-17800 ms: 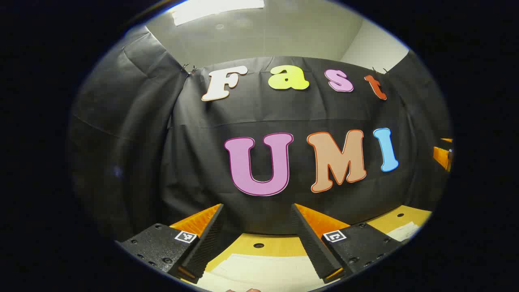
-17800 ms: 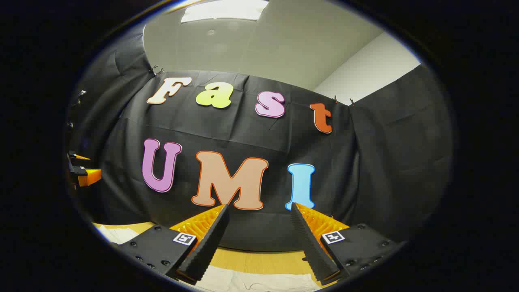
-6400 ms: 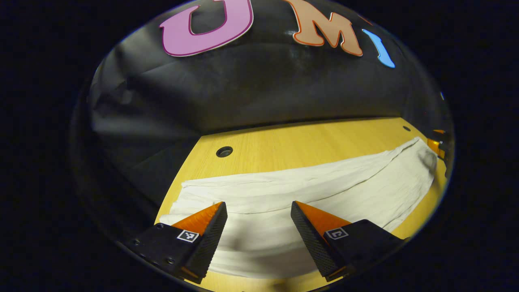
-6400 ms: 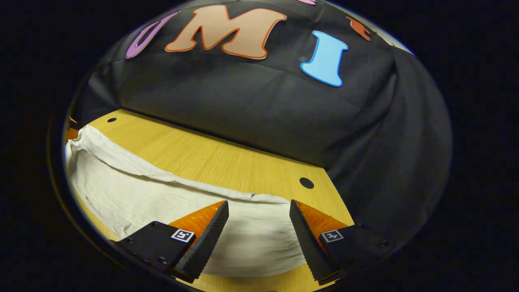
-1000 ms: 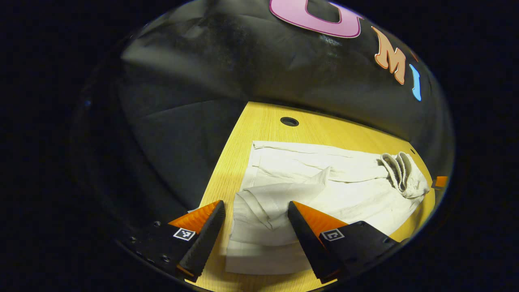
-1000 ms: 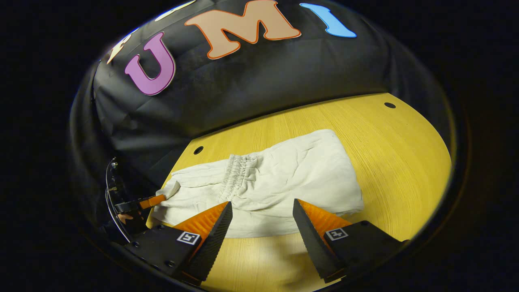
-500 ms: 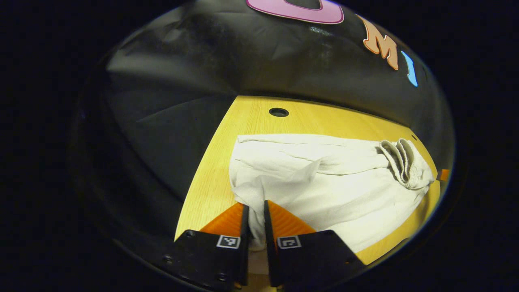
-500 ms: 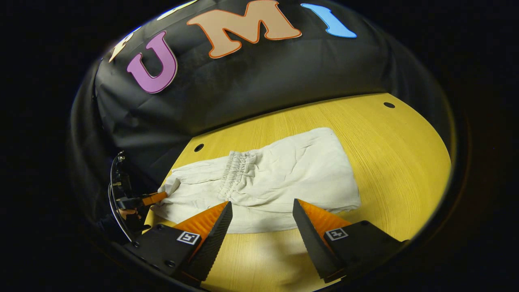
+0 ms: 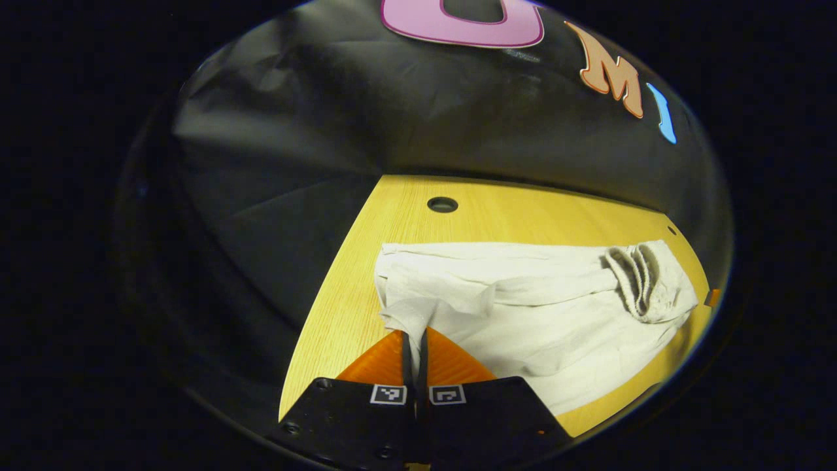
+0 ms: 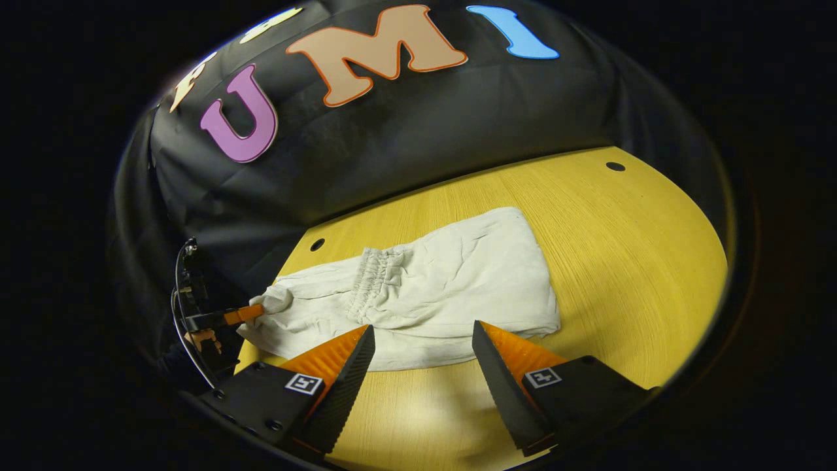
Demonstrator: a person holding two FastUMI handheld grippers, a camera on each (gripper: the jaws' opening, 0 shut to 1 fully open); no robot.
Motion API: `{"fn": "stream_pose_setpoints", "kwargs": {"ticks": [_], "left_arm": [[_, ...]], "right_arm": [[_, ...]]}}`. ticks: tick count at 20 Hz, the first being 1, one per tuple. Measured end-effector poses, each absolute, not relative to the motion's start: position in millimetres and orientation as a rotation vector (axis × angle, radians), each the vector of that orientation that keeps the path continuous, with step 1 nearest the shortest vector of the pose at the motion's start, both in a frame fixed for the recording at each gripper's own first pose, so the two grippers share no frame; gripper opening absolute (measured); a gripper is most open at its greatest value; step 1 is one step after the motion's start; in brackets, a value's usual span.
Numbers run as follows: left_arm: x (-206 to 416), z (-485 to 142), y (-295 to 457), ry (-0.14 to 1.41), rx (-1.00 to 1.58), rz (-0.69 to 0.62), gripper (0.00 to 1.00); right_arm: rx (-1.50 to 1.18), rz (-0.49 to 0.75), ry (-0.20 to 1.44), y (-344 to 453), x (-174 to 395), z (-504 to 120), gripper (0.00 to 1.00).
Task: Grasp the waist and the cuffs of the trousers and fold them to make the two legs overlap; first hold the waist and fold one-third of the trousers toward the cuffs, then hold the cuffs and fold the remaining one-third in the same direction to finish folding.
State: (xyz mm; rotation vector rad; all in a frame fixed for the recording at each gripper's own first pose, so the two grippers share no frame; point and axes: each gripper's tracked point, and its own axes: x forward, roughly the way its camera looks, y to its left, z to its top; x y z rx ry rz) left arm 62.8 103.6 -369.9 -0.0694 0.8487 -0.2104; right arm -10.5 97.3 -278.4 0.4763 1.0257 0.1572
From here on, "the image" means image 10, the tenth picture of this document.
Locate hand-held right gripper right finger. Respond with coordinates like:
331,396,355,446
471,320,658,458

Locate black backdrop cloth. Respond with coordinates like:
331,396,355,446
111,0,733,393

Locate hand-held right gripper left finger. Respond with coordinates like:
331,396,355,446
199,324,377,456

